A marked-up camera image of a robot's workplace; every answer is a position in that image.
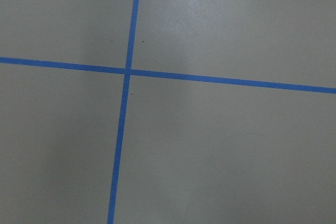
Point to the blue tape strip lengthwise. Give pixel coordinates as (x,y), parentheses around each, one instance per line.
(122,114)

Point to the blue tape strip crosswise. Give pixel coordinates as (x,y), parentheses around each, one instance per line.
(166,75)

